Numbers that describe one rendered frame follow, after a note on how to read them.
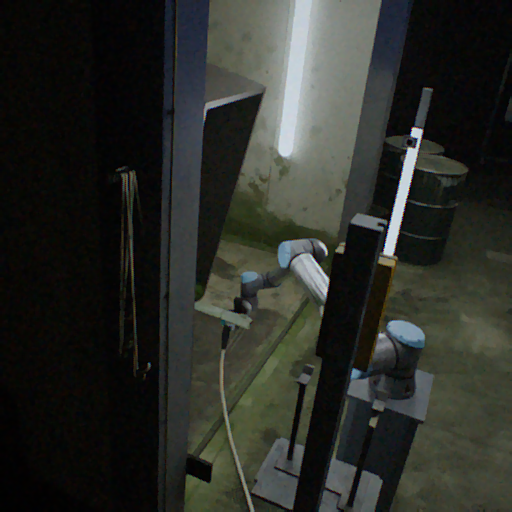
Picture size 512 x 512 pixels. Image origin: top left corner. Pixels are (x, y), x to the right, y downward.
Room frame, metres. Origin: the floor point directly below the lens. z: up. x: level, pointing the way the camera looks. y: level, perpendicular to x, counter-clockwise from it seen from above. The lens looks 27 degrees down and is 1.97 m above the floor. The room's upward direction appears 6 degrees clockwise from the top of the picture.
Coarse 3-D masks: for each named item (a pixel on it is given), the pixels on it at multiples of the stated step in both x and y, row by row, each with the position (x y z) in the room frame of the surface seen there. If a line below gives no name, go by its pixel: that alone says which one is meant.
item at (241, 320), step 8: (200, 304) 2.19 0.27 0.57; (200, 312) 2.18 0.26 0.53; (208, 312) 2.16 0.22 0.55; (216, 312) 2.15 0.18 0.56; (224, 312) 2.15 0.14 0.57; (232, 312) 2.16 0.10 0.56; (224, 320) 2.14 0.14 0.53; (232, 320) 2.12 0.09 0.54; (240, 320) 2.11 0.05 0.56; (248, 320) 2.11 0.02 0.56; (224, 328) 2.14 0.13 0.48; (248, 328) 2.10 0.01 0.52; (224, 336) 2.13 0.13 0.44; (224, 344) 2.13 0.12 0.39
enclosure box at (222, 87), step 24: (216, 72) 2.34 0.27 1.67; (216, 96) 1.95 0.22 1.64; (240, 96) 2.11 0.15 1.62; (264, 96) 2.39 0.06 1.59; (216, 120) 2.46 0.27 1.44; (240, 120) 2.42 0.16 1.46; (216, 144) 2.46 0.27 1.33; (240, 144) 2.42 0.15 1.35; (216, 168) 2.46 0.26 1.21; (240, 168) 2.40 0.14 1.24; (216, 192) 2.45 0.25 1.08; (216, 216) 2.45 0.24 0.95; (216, 240) 2.45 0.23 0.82
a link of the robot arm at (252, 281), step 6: (246, 276) 2.43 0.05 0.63; (252, 276) 2.43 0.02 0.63; (258, 276) 2.47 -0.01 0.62; (240, 282) 2.45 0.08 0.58; (246, 282) 2.41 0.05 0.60; (252, 282) 2.42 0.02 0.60; (258, 282) 2.44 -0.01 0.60; (240, 288) 2.44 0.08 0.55; (246, 288) 2.41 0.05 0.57; (252, 288) 2.42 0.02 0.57; (258, 288) 2.44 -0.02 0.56; (240, 294) 2.43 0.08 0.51; (246, 294) 2.41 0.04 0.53; (252, 294) 2.41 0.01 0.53
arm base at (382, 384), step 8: (376, 376) 1.62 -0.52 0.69; (384, 376) 1.60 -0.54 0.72; (392, 376) 1.58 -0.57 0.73; (408, 376) 1.58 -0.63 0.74; (376, 384) 1.60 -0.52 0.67; (384, 384) 1.58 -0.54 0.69; (392, 384) 1.57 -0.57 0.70; (400, 384) 1.57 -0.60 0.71; (408, 384) 1.58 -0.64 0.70; (392, 392) 1.56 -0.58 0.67; (400, 392) 1.56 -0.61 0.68; (408, 392) 1.57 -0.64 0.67
